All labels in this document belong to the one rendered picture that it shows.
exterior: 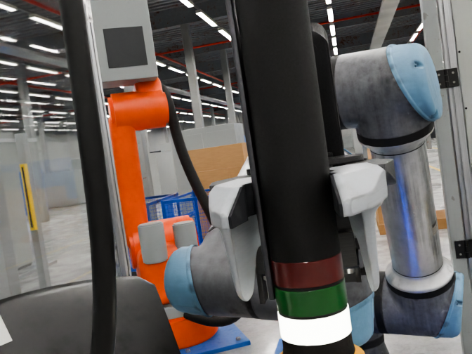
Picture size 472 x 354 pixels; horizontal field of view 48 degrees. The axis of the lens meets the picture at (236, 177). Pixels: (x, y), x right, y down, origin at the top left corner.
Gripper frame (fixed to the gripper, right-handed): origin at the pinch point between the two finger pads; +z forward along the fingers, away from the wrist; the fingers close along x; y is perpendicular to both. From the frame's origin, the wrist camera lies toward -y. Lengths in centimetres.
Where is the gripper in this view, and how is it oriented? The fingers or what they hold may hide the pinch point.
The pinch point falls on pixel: (285, 194)
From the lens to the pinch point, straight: 22.0
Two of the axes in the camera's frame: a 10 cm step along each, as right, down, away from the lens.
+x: -9.7, 1.2, 2.1
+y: 1.4, 9.9, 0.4
